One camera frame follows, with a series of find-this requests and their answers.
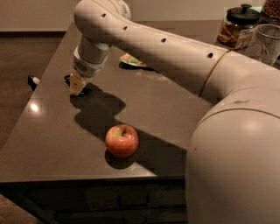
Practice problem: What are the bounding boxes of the red apple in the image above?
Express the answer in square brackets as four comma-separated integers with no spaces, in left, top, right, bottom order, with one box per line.
[105,124,139,158]

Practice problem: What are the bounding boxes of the green rice chip bag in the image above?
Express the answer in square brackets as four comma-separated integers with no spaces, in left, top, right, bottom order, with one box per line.
[120,53,146,67]

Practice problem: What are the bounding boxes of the small black and white object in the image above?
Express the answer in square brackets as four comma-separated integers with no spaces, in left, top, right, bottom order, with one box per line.
[28,75,40,90]

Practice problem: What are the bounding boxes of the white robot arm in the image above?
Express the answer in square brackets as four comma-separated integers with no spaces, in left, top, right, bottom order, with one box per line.
[70,0,280,224]

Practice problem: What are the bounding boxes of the dark cabinet drawers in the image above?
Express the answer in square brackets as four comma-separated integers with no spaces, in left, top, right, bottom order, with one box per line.
[0,180,188,224]

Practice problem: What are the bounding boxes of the glass jar with black lid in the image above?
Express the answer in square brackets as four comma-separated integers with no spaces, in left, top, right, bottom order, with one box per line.
[217,3,260,49]

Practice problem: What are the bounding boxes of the clear drinking glass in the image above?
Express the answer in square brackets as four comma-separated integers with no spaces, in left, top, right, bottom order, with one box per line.
[245,24,280,66]

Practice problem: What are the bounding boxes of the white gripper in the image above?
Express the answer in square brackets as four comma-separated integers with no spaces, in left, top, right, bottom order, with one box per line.
[68,34,114,96]

